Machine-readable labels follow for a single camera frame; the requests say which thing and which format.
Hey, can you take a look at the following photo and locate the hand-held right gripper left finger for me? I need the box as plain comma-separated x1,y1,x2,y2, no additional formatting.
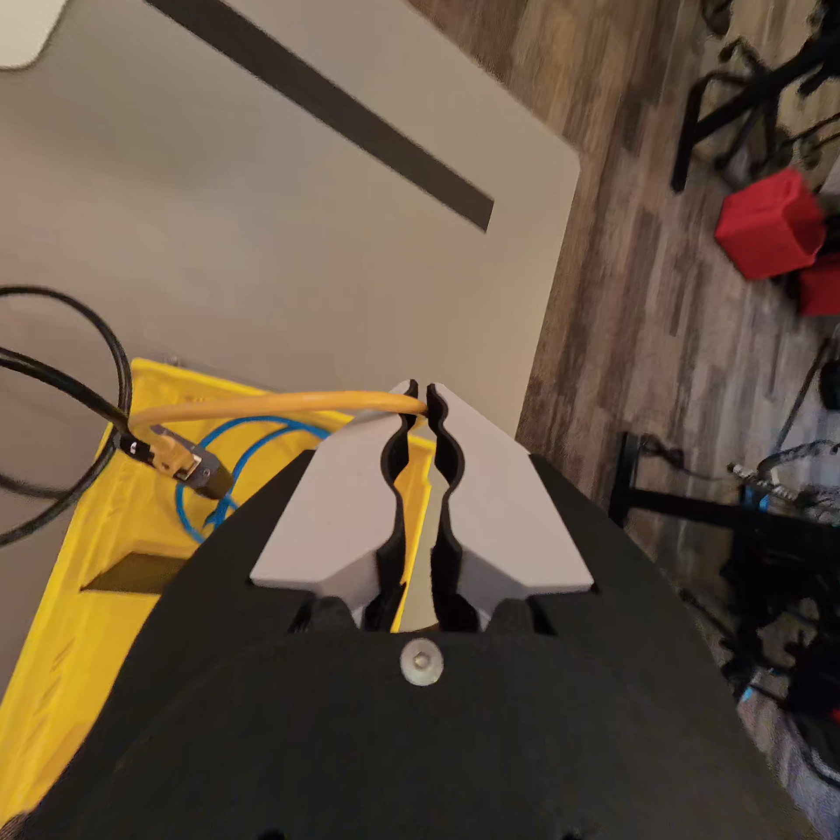
249,379,421,632

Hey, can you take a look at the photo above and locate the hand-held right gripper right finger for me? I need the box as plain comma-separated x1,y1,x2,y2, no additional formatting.
427,383,595,632

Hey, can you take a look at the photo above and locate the blue cable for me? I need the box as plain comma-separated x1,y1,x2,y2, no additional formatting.
174,416,332,544

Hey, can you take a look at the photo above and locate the yellow ethernet cable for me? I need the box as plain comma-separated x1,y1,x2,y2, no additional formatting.
129,390,429,479

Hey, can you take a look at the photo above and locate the black ethernet adapter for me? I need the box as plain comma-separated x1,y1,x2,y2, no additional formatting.
190,451,232,501

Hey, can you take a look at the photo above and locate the yellow plastic bin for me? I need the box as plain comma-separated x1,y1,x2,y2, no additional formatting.
0,357,437,821

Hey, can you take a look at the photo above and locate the person's leg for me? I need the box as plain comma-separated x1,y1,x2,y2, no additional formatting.
738,689,840,840

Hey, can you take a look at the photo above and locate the red plastic container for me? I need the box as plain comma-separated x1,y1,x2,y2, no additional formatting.
797,252,840,317
714,167,829,281

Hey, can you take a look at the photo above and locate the black strip on table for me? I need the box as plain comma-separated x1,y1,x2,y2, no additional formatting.
144,0,494,234

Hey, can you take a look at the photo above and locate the black office chair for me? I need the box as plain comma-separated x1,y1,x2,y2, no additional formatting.
671,0,840,193

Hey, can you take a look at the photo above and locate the black metal frame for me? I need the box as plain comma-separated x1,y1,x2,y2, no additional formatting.
610,433,840,723

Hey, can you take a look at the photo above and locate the black cable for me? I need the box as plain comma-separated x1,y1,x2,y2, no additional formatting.
0,285,158,547

